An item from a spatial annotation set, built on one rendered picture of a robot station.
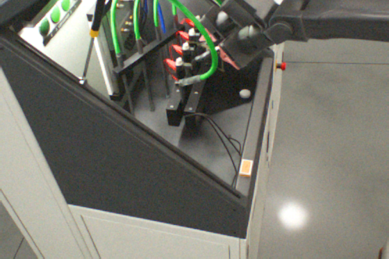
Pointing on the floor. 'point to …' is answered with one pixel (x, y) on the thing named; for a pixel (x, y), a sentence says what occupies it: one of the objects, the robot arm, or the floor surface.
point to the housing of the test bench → (32, 175)
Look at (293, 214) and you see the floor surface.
